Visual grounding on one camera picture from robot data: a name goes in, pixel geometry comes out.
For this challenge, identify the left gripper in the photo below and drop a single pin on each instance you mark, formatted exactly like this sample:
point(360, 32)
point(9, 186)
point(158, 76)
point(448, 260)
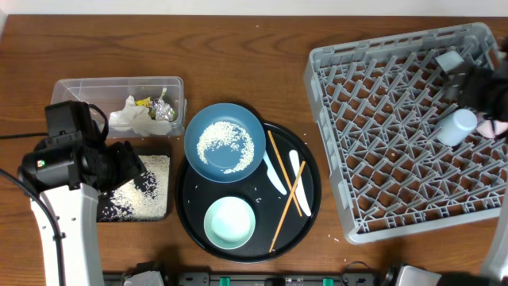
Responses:
point(133, 166)

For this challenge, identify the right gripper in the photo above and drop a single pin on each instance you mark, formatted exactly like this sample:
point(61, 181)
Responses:
point(479, 77)

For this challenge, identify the pink cup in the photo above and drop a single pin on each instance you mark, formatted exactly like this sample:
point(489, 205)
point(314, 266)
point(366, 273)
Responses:
point(492, 129)

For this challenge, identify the light blue small plate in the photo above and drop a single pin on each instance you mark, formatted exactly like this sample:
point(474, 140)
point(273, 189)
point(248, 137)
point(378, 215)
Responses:
point(449, 61)

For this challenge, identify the white cup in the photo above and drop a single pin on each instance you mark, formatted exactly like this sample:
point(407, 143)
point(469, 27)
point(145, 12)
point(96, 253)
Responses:
point(454, 128)

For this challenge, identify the pile of white rice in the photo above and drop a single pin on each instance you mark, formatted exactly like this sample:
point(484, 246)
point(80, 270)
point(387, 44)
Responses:
point(222, 152)

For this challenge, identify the white tissue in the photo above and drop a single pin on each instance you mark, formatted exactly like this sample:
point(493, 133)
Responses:
point(136, 118)

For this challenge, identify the yellow snack wrapper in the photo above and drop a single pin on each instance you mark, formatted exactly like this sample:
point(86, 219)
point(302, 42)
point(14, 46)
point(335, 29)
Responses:
point(148, 103)

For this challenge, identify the silver foil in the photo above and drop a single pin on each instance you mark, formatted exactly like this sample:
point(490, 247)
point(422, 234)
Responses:
point(162, 111)

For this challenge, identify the dark blue plate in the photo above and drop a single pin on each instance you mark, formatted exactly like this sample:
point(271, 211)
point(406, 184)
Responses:
point(225, 142)

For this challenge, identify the teal bowl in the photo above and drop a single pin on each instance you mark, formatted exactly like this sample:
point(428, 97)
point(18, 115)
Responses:
point(229, 222)

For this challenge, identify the light blue plastic knife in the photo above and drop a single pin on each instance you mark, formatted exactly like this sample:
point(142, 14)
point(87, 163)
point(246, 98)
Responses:
point(272, 175)

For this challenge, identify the wooden chopstick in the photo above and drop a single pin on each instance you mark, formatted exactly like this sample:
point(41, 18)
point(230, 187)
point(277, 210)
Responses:
point(284, 172)
point(283, 215)

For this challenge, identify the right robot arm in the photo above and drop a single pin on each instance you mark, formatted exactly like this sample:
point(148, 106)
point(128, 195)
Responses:
point(494, 268)

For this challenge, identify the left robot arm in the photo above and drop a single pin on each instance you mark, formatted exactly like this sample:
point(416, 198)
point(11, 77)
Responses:
point(64, 176)

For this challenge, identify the grey dishwasher rack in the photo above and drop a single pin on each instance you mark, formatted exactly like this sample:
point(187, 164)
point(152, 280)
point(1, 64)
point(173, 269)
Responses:
point(376, 103)

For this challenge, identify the black rectangular tray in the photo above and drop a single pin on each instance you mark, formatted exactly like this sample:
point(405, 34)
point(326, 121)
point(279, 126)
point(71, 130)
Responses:
point(144, 198)

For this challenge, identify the clear plastic bin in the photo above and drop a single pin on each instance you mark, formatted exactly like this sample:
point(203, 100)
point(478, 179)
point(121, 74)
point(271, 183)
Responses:
point(109, 95)

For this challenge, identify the black round tray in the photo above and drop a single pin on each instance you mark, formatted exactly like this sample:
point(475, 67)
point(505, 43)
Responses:
point(195, 194)

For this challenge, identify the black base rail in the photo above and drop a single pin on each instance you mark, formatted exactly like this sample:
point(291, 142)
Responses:
point(206, 279)

